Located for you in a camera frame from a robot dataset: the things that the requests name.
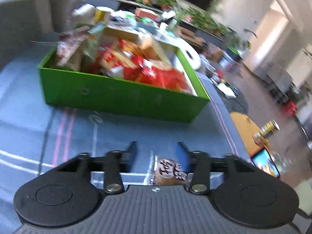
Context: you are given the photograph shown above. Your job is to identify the cardboard box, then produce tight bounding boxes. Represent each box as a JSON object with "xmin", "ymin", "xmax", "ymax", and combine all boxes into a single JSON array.
[{"xmin": 177, "ymin": 27, "xmax": 205, "ymax": 47}]

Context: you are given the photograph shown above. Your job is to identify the black yellow drink can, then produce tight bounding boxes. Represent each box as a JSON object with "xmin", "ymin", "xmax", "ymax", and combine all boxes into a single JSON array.
[{"xmin": 253, "ymin": 119, "xmax": 280, "ymax": 145}]

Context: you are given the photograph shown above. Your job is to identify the white round coffee table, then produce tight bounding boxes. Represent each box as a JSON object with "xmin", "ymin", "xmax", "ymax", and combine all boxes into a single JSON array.
[{"xmin": 154, "ymin": 30, "xmax": 201, "ymax": 71}]

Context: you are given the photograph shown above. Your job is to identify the brown patterned snack packet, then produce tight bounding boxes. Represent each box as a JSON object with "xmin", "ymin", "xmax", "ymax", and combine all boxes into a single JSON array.
[{"xmin": 55, "ymin": 25, "xmax": 90, "ymax": 72}]

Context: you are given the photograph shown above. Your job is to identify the brown cookie packet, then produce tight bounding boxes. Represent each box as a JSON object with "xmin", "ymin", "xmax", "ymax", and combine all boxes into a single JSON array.
[{"xmin": 143, "ymin": 151, "xmax": 193, "ymax": 186}]

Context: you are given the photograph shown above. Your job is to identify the blue striped tablecloth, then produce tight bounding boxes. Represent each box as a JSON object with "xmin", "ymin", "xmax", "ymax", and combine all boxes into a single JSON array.
[{"xmin": 1, "ymin": 35, "xmax": 249, "ymax": 233}]

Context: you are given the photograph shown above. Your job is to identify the wooden side table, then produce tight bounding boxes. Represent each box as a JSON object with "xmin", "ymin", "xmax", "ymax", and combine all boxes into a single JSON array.
[{"xmin": 230, "ymin": 112, "xmax": 271, "ymax": 157}]

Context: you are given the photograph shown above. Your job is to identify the yellow tin can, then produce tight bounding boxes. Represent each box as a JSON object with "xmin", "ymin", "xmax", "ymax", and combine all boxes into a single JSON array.
[{"xmin": 94, "ymin": 6, "xmax": 114, "ymax": 25}]

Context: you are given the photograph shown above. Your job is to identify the red cased phone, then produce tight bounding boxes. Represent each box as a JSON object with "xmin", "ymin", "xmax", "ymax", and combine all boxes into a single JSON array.
[{"xmin": 251, "ymin": 147, "xmax": 280, "ymax": 179}]

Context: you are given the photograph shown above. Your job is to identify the dark round side table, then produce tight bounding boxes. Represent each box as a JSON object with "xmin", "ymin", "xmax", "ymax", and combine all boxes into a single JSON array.
[{"xmin": 202, "ymin": 72, "xmax": 249, "ymax": 115}]

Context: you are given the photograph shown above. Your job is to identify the green snack box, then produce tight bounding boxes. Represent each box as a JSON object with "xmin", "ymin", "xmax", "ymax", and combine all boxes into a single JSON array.
[{"xmin": 37, "ymin": 25, "xmax": 212, "ymax": 124}]

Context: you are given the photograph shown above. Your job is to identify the grey tv cabinet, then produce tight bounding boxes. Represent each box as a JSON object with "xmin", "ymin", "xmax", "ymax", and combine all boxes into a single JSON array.
[{"xmin": 75, "ymin": 0, "xmax": 225, "ymax": 44}]

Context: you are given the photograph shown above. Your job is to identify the grey sofa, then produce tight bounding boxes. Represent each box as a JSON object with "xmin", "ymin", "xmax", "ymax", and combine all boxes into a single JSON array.
[{"xmin": 1, "ymin": 0, "xmax": 86, "ymax": 67}]

